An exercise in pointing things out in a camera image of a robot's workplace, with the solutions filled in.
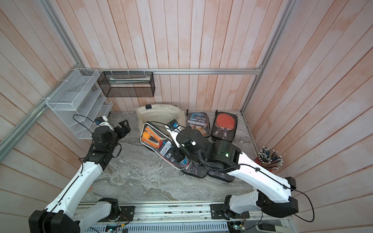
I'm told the red paddle case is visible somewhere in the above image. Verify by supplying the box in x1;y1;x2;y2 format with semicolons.
181;162;207;179
207;171;235;183
211;110;238;142

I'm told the orange ball paddle case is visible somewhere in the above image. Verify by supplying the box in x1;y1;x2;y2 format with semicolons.
140;123;191;170

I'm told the cream canvas tote bag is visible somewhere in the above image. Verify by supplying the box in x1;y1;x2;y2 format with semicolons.
136;104;187;136

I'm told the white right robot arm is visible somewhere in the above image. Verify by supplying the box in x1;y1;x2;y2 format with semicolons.
167;126;299;219

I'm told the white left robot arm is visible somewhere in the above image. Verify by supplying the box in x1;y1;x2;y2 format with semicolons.
28;116;131;233

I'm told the red pencil cup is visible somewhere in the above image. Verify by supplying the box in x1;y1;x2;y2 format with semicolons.
254;146;284;172

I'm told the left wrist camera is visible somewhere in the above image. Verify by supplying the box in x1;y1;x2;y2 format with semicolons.
94;116;113;130

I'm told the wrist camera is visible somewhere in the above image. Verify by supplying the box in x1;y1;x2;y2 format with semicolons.
94;116;113;130
166;119;183;148

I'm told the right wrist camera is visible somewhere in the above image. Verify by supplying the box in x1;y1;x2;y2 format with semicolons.
166;119;183;148

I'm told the white wire mesh shelf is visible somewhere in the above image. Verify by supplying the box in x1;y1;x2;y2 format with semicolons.
47;69;113;140

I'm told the black mesh wall basket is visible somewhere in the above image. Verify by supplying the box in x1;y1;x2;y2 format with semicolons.
98;71;155;98

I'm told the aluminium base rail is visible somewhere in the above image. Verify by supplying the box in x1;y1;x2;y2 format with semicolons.
74;200;293;226

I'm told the horizontal aluminium wall rail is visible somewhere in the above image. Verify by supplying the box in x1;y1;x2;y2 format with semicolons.
80;68;261;75

